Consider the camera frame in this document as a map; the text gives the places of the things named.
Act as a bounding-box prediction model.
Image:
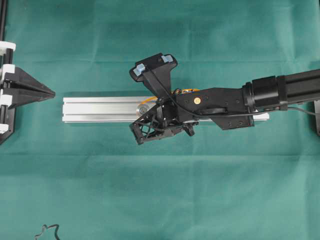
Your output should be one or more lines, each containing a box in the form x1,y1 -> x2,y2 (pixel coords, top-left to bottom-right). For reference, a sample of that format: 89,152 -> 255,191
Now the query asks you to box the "black cable loop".
34,217 -> 61,240

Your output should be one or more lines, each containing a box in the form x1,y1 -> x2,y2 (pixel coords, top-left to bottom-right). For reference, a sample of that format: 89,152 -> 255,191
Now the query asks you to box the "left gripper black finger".
4,67 -> 55,94
3,88 -> 56,109

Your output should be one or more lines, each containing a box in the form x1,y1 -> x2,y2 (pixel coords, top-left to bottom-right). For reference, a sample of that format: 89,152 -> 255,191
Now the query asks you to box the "orange rubber band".
141,88 -> 200,104

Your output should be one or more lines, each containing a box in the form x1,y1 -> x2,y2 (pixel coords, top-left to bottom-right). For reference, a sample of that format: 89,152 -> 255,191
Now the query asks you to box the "black frame bar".
0,0 -> 8,41

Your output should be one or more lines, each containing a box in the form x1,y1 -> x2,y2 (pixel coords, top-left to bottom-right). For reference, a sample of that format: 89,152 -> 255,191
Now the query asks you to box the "green cloth mat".
0,0 -> 320,240

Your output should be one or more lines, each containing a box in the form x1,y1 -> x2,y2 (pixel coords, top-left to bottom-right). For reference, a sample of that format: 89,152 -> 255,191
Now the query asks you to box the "left silver pulley shaft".
136,104 -> 150,118

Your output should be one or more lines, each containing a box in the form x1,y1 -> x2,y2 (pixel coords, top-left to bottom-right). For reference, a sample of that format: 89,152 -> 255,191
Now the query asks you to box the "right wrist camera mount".
129,53 -> 178,98

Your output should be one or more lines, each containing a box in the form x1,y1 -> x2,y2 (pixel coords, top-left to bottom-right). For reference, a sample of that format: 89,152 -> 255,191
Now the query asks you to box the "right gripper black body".
129,96 -> 200,145

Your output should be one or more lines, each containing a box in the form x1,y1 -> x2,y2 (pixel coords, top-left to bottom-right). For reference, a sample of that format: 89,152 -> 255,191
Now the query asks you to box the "aluminium extrusion rail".
62,96 -> 270,124

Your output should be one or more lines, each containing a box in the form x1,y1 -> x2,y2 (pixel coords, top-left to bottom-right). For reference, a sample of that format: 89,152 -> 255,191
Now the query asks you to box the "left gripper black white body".
0,41 -> 16,144

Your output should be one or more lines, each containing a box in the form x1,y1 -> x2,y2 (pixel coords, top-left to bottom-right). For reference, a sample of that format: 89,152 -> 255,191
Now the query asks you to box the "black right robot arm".
129,69 -> 320,145

